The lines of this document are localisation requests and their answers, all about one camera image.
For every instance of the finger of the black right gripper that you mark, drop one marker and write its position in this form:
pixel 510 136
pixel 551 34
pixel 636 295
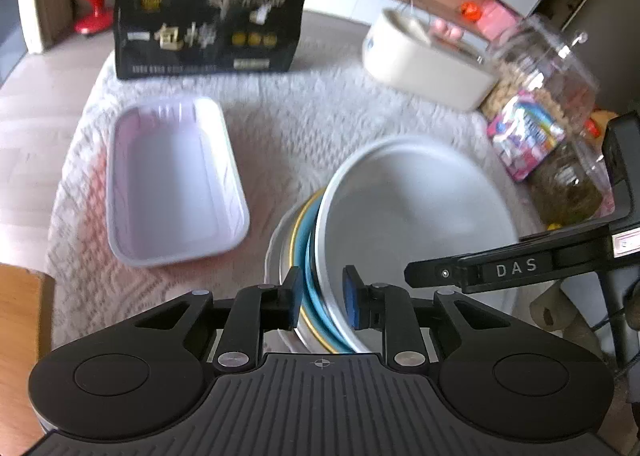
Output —
pixel 553 255

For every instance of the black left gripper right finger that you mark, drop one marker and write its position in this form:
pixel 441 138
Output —
pixel 387 309

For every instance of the pink round toy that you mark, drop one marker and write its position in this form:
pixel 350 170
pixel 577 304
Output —
pixel 446 30

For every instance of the clear jar with peanuts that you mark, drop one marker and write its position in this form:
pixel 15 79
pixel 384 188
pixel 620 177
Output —
pixel 534 57

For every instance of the cream tissue box holder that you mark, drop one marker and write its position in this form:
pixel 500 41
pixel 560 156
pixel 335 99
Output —
pixel 402 52

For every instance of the black gift bag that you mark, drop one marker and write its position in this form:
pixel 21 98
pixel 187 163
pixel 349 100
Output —
pixel 204 37

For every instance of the clear jar with dried goods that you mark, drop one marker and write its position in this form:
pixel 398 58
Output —
pixel 570 185

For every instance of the white rectangular tray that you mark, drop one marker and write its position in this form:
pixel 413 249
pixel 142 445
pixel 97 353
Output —
pixel 173 190

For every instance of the white bottom plate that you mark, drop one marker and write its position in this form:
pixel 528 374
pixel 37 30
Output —
pixel 280 260

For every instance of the pink marshmallow packet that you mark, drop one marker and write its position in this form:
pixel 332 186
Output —
pixel 523 134

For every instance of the white round bowl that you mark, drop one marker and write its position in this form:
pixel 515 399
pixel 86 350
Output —
pixel 394 201

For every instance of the wooden box corner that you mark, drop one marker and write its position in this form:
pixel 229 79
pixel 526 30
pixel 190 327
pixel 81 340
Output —
pixel 26 322

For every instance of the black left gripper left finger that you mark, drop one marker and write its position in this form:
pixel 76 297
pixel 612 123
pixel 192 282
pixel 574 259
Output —
pixel 254 311

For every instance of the white lace tablecloth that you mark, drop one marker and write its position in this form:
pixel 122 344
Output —
pixel 289 133

